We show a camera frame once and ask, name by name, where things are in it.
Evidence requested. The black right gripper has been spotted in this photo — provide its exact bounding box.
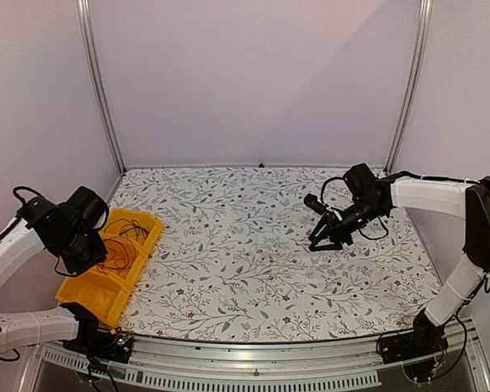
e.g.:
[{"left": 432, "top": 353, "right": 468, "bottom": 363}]
[{"left": 310, "top": 198, "right": 386, "bottom": 252}]

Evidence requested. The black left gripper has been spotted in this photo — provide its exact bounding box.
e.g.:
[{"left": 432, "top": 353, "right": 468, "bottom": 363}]
[{"left": 54, "top": 226, "right": 109, "bottom": 275}]

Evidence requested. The red thin cable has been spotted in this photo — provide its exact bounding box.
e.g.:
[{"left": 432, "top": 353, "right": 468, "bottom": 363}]
[{"left": 96, "top": 238, "right": 136, "bottom": 273}]

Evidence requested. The black thin cable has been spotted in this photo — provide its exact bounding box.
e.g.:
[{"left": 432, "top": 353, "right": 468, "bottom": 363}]
[{"left": 108, "top": 218, "right": 152, "bottom": 242}]

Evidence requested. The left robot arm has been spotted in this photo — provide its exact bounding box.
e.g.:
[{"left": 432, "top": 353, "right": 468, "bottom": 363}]
[{"left": 0, "top": 185, "right": 109, "bottom": 360}]

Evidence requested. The yellow middle bin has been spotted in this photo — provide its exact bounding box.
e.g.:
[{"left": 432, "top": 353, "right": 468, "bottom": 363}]
[{"left": 78, "top": 236, "right": 149, "bottom": 290}]

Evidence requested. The yellow bin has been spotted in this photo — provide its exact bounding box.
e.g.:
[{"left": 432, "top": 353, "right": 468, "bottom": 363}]
[
  {"left": 100, "top": 208, "right": 164, "bottom": 255},
  {"left": 56, "top": 273, "right": 130, "bottom": 327},
  {"left": 78, "top": 236, "right": 149, "bottom": 290}
]

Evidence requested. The yellow near bin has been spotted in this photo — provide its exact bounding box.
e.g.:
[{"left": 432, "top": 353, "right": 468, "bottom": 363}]
[{"left": 56, "top": 273, "right": 130, "bottom": 327}]

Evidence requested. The yellow far bin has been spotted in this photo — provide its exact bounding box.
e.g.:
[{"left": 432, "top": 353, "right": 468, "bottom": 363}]
[{"left": 100, "top": 208, "right": 164, "bottom": 255}]

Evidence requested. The floral patterned table mat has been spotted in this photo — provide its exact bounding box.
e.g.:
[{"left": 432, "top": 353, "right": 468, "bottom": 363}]
[{"left": 111, "top": 167, "right": 440, "bottom": 342}]

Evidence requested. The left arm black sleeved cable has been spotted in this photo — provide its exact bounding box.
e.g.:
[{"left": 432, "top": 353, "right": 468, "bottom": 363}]
[{"left": 11, "top": 185, "right": 46, "bottom": 205}]

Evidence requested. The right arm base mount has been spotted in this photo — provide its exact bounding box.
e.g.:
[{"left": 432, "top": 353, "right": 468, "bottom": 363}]
[{"left": 376, "top": 332, "right": 448, "bottom": 385}]

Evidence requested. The front aluminium rail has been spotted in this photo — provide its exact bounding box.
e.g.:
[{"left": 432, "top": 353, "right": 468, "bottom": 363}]
[{"left": 18, "top": 322, "right": 490, "bottom": 391}]

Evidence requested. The right aluminium frame post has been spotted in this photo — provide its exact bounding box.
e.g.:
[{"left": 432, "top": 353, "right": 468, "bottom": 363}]
[{"left": 385, "top": 0, "right": 433, "bottom": 173}]

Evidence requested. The aluminium frame post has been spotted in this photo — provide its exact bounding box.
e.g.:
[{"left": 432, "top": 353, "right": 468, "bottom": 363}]
[
  {"left": 76, "top": 0, "right": 127, "bottom": 175},
  {"left": 385, "top": 0, "right": 433, "bottom": 173}
]

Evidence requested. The left aluminium frame post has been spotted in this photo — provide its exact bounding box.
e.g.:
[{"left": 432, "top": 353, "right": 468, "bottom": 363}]
[{"left": 76, "top": 0, "right": 127, "bottom": 175}]

